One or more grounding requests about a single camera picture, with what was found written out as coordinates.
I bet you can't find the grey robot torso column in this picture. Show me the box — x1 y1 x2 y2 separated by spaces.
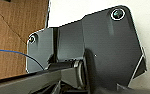
0 59 89 94

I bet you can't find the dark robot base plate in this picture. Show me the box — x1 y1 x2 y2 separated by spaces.
25 4 148 92

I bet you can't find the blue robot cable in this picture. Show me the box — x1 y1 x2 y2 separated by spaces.
0 48 46 71

